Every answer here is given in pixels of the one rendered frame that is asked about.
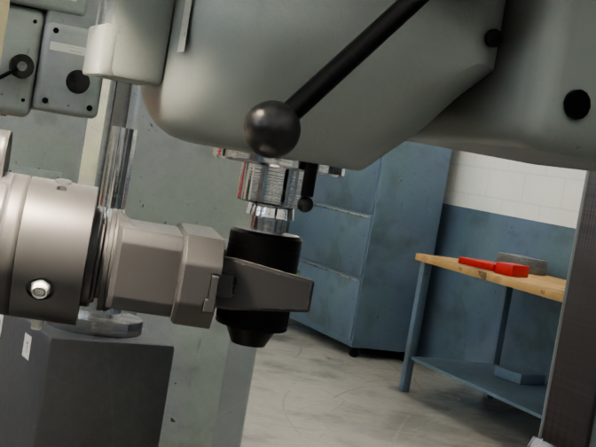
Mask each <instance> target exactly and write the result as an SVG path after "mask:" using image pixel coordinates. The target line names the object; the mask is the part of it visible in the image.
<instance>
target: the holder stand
mask: <svg viewBox="0 0 596 447"><path fill-rule="evenodd" d="M31 321H32V319H29V318H18V317H12V316H6V315H1V314H0V447H159V441H160V436H161V425H162V420H163V414H164V409H165V403H166V398H167V393H168V386H169V376H170V371H171V366H172V360H173V355H174V346H173V345H171V344H169V343H168V342H166V341H164V340H163V339H161V338H159V337H157V336H156V335H154V334H152V333H150V332H148V331H146V330H145V329H144V328H142V327H143V322H144V321H143V320H142V319H141V318H140V317H137V316H135V315H132V314H129V313H126V312H122V313H121V317H120V318H116V319H106V318H91V317H86V316H83V315H79V314H78V318H77V323H76V325H66V324H61V323H54V322H48V321H43V325H42V330H34V329H31Z"/></svg>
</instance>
